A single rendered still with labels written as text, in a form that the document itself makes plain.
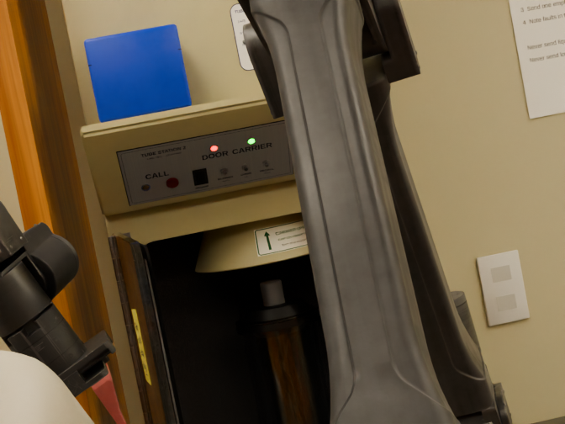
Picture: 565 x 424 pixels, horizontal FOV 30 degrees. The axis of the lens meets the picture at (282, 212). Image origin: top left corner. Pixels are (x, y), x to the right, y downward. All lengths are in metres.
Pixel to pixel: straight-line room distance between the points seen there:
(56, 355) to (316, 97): 0.48
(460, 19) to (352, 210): 1.22
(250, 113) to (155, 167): 0.12
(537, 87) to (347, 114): 1.21
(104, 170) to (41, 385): 0.77
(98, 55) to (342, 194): 0.62
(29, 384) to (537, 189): 1.43
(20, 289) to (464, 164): 0.93
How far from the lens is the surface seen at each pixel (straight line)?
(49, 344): 1.00
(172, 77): 1.14
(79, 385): 1.00
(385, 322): 0.53
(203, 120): 1.14
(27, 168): 1.16
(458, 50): 1.75
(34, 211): 1.16
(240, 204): 1.25
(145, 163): 1.17
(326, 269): 0.55
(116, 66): 1.14
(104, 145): 1.14
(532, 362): 1.80
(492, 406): 0.90
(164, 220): 1.24
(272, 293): 1.34
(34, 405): 0.40
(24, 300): 1.00
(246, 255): 1.27
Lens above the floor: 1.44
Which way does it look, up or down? 3 degrees down
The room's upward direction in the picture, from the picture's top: 11 degrees counter-clockwise
